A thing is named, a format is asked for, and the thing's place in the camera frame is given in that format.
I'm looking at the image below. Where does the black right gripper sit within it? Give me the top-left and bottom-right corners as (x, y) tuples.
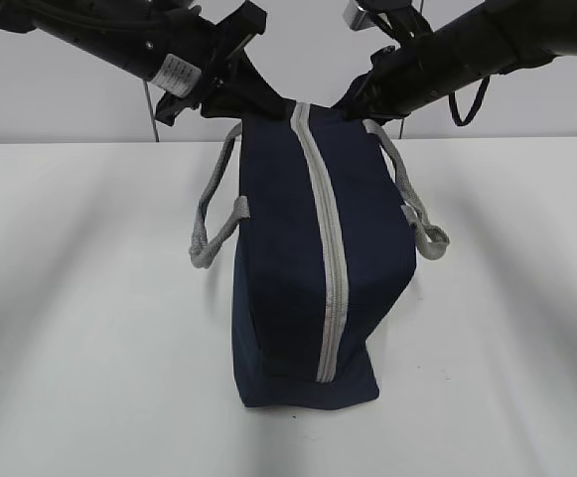
(332, 46), (410, 124)

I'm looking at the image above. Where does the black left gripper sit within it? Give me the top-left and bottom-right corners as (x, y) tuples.
(154, 1), (288, 125)

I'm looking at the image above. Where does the navy blue lunch bag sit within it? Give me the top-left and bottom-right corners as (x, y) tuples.
(189, 102), (450, 410)

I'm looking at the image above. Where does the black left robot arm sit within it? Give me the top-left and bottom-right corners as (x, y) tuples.
(0, 0), (287, 126)

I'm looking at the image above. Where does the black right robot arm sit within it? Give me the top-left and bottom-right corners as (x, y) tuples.
(335, 1), (577, 126)

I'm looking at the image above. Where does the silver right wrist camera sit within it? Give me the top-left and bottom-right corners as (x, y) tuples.
(341, 0), (418, 34)

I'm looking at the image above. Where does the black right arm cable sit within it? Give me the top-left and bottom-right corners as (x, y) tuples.
(448, 77), (492, 127)

